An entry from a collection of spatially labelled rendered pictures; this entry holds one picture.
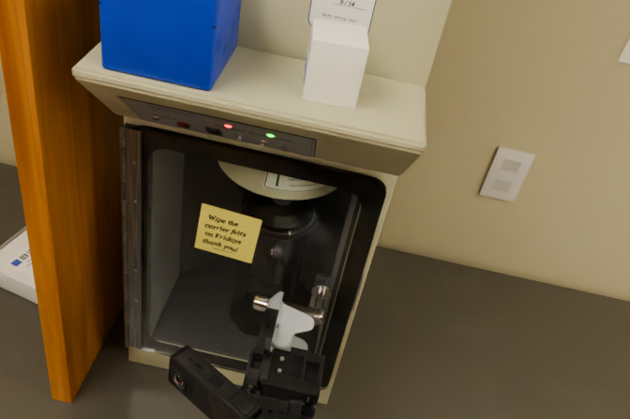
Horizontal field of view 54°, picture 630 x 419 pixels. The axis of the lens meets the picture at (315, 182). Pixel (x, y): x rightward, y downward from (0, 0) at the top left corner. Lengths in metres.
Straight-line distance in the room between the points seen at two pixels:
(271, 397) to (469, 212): 0.72
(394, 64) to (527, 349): 0.73
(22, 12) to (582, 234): 1.09
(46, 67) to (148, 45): 0.14
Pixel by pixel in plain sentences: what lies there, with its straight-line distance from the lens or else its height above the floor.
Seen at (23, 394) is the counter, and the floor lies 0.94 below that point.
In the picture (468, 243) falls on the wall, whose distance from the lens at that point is 1.34.
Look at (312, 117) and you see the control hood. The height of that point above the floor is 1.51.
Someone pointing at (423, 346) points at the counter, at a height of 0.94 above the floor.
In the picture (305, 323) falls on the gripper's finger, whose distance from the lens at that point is 0.74.
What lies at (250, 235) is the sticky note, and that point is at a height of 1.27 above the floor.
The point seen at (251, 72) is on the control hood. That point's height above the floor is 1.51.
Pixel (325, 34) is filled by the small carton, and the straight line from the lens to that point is 0.55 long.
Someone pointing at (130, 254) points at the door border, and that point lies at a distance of 0.85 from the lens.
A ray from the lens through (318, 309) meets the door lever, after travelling 0.78.
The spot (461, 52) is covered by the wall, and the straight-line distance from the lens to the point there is 1.10.
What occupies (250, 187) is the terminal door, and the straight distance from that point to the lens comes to 0.72.
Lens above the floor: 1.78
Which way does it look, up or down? 36 degrees down
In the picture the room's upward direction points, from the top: 12 degrees clockwise
